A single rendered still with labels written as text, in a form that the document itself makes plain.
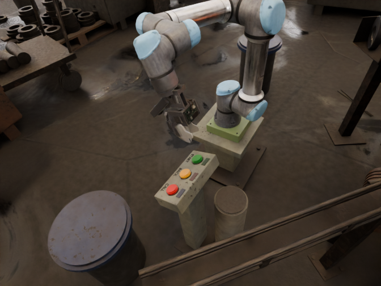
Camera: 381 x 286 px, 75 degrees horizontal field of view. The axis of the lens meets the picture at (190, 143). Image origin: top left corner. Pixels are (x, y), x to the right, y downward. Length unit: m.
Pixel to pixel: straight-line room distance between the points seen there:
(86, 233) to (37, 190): 0.90
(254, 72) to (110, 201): 0.80
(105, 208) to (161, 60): 0.65
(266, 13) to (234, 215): 0.69
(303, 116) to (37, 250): 1.92
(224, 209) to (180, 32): 0.58
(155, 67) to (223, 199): 0.50
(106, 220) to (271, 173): 1.02
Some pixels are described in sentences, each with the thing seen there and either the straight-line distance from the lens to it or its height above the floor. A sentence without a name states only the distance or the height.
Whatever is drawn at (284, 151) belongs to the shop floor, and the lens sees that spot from 1.78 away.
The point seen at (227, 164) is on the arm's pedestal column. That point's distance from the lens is 1.55.
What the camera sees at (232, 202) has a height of 0.52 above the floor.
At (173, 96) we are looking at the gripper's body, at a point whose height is 0.88.
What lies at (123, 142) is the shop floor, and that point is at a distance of 1.91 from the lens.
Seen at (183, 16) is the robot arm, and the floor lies 1.00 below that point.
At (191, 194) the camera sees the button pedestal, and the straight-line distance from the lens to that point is 0.85.
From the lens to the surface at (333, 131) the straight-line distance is 2.00.
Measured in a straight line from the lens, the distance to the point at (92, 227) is 1.07.
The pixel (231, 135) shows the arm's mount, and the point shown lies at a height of 0.34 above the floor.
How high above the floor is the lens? 1.32
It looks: 48 degrees down
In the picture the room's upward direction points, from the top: 7 degrees counter-clockwise
